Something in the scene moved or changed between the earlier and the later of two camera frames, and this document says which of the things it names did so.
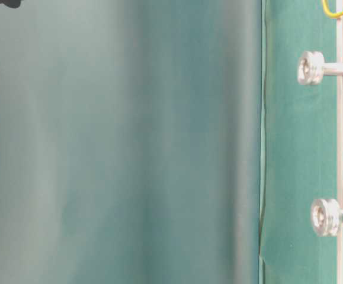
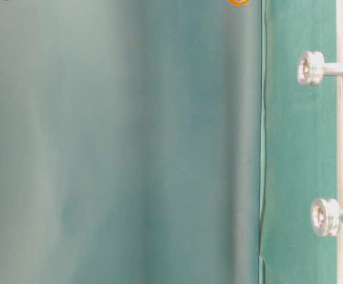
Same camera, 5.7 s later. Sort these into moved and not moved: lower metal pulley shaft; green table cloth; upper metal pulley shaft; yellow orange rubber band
Moved: yellow orange rubber band
Not moved: lower metal pulley shaft; upper metal pulley shaft; green table cloth
